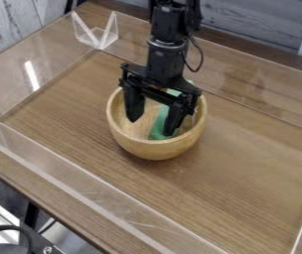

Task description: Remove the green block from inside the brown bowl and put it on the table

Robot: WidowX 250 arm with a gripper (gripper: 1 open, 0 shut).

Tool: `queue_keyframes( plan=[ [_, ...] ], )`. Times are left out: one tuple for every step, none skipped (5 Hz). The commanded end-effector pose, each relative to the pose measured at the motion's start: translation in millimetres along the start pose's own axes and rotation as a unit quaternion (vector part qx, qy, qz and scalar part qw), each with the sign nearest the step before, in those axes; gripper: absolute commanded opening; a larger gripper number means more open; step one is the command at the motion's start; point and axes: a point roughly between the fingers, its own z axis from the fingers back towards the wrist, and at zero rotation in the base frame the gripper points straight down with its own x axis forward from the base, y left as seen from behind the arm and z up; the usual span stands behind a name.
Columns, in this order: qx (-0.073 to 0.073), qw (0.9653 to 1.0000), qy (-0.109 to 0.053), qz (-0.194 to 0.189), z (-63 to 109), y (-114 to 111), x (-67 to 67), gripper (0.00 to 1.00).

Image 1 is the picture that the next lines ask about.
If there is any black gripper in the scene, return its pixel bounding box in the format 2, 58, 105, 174
119, 63, 202, 136

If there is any green rectangular block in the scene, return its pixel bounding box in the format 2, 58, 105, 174
147, 78, 196, 141

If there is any brown wooden bowl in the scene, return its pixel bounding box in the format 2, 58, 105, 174
105, 88, 207, 161

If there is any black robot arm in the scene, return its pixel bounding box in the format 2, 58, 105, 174
119, 0, 204, 136

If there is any clear acrylic tray barrier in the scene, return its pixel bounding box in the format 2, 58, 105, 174
0, 5, 302, 254

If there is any black table leg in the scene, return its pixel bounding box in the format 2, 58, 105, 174
23, 202, 40, 228

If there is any black cable loop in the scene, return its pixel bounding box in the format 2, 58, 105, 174
0, 223, 40, 254

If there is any black metal bracket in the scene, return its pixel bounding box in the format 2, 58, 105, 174
19, 223, 65, 254

